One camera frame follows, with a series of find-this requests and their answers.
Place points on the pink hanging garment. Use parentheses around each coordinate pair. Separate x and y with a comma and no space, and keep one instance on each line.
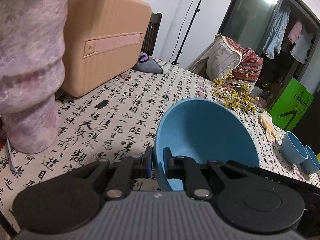
(295,32)

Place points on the grey quilted cloth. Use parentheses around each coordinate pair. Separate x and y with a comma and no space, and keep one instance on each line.
(222,57)

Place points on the purple vase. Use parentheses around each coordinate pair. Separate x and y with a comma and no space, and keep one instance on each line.
(30,67)

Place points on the blue bowl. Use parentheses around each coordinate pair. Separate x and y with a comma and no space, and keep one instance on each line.
(207,130)
(293,148)
(312,162)

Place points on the dark wooden chair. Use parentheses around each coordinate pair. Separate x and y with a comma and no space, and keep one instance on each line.
(151,35)

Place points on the white hanging garment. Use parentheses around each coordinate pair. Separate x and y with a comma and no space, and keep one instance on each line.
(302,47)

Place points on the knitted work glove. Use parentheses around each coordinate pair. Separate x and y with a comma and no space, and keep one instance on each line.
(270,127)

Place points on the black paper bag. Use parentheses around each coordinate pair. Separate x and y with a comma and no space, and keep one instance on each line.
(312,130)

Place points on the blue hanging shirt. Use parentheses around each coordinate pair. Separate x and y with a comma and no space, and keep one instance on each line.
(276,32)

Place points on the light green snack box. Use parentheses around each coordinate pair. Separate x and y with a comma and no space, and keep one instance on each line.
(318,158)

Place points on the pink suitcase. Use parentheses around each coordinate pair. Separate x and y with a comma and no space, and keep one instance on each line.
(105,42)

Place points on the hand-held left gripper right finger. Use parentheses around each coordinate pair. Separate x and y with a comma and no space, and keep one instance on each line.
(167,163)

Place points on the studio lamp on stand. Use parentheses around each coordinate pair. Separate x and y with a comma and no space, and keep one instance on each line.
(192,22)

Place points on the green paper bag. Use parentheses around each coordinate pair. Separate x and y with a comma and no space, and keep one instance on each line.
(290,107)

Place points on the yellow flower branch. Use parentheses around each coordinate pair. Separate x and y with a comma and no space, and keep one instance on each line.
(237,97)

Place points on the red patterned blanket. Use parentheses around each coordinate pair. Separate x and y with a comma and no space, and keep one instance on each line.
(247,65)

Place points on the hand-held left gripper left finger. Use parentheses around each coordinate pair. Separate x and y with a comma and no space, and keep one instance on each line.
(149,162)

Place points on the grey purple cloth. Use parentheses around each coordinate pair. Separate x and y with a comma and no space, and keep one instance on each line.
(148,65)

